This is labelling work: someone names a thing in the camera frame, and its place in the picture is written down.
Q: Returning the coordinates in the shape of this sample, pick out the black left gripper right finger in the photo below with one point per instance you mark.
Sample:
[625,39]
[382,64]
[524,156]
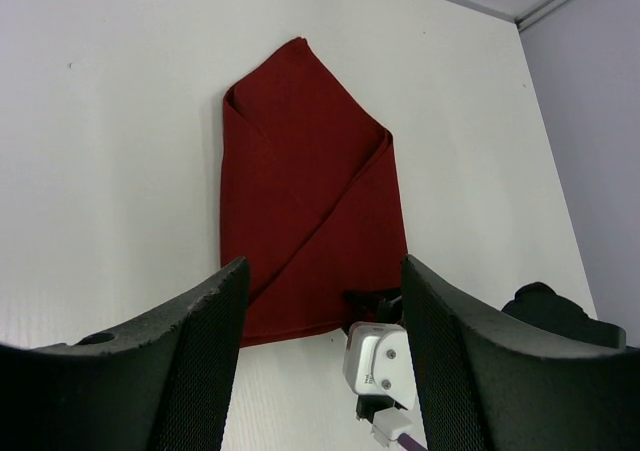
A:
[488,381]

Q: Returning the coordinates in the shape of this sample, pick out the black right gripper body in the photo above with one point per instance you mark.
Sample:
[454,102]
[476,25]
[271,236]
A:
[380,306]

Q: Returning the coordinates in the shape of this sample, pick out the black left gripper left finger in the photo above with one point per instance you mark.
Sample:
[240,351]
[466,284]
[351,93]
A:
[160,381]

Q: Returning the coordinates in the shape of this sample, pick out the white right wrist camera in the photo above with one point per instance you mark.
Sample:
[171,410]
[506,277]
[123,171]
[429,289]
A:
[378,370]

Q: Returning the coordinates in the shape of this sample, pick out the red cloth napkin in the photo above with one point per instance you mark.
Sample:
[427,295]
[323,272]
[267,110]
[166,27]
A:
[309,195]

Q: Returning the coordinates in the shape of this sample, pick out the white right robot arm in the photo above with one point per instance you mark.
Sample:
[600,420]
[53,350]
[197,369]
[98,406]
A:
[535,304]

